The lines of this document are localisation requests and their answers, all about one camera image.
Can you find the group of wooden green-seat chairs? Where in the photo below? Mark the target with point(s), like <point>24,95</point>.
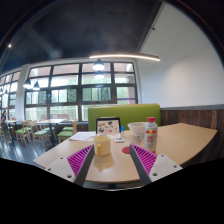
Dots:
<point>40,133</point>

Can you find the pale yellow mug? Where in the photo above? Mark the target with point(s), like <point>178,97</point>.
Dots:
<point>102,145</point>

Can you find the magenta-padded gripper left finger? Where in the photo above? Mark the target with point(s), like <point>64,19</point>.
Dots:
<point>60,166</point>

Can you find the white paper sheets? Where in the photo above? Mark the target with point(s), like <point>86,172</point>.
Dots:
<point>81,136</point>

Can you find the white bowl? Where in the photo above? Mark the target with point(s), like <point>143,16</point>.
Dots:
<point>137,128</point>

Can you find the light wooden dining table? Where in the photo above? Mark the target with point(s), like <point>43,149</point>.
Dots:
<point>50,121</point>

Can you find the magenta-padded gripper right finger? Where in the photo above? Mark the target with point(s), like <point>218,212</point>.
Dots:
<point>160,166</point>

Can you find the flat round red coaster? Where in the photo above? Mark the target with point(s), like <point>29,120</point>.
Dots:
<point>126,150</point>

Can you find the person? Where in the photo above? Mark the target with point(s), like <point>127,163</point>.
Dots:
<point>3,117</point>

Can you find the green upholstered bench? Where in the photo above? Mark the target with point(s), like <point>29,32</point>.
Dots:
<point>133,114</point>

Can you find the small white flat device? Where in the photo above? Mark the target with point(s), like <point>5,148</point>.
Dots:
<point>119,139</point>

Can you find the black tablet with stickers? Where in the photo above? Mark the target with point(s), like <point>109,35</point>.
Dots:
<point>108,126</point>

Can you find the group of pendant lamps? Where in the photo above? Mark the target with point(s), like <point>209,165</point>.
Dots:
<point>98,64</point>

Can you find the clear drink bottle red cap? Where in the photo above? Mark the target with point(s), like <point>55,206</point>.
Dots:
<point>151,135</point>

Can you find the long curved ceiling light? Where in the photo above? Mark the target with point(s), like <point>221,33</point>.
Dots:
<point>126,56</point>

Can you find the small blue-capped bottle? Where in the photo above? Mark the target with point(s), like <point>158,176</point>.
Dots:
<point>122,130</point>

